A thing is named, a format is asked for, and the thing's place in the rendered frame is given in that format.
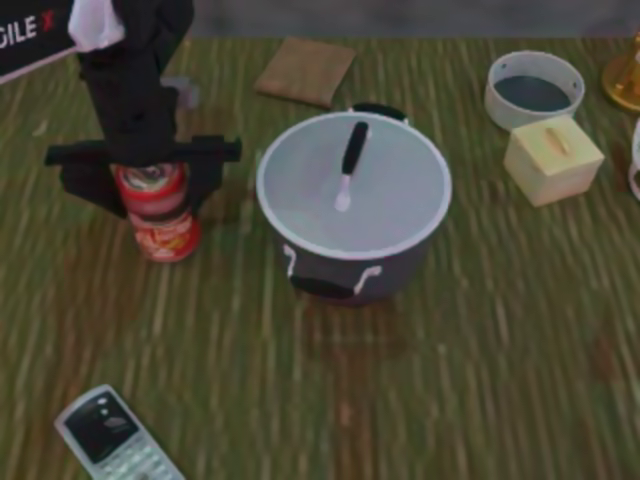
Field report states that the red food can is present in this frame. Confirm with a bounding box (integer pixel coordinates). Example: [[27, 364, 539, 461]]
[[112, 163, 203, 264]]

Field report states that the grey cooking pot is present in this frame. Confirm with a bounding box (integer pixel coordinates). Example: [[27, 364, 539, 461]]
[[255, 102, 452, 307]]

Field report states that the cream wooden box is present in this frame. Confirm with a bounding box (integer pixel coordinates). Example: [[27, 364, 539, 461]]
[[502, 114, 606, 208]]

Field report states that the brown square cloth pad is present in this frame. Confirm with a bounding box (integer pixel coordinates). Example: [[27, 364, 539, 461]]
[[253, 36, 357, 110]]

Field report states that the white mug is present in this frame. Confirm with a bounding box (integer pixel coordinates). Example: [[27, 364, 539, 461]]
[[627, 118, 640, 201]]

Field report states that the gold metal bell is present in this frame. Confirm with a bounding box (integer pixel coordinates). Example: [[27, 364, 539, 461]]
[[601, 33, 640, 112]]

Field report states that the silver cordless phone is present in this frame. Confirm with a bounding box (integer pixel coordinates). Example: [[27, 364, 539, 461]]
[[53, 383, 187, 480]]

